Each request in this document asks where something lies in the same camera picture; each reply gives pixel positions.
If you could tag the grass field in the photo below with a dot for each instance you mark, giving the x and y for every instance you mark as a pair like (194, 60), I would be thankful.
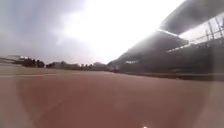
(15, 70)

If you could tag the red running track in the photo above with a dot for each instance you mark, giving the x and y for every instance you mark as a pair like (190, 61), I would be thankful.
(110, 100)

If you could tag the low distant building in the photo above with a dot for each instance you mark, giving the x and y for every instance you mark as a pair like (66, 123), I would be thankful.
(11, 59)

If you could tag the row of distant trees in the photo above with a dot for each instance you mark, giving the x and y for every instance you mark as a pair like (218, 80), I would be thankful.
(73, 65)

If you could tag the large grandstand building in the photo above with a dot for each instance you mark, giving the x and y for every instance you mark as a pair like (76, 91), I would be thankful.
(173, 55)

